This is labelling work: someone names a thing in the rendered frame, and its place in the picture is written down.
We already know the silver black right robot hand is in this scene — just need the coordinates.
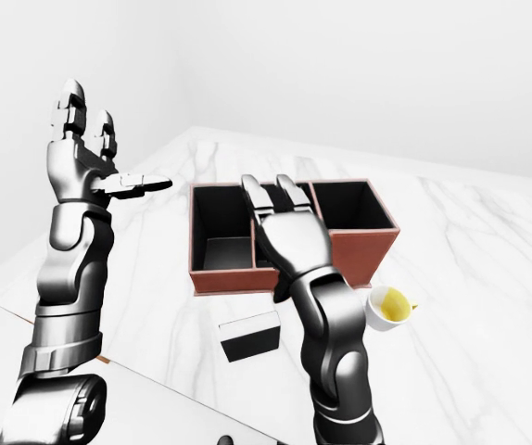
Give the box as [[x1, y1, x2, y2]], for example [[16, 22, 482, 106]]
[[240, 173, 334, 304]]

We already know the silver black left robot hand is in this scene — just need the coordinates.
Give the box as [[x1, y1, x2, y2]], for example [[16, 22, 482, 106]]
[[44, 78, 174, 204]]

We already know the red-brown desk caddy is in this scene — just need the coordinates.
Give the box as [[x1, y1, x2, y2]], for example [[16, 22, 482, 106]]
[[188, 178, 401, 297]]

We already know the white mug with yellow inside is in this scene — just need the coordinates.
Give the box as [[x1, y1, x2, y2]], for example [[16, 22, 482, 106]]
[[366, 285, 419, 333]]

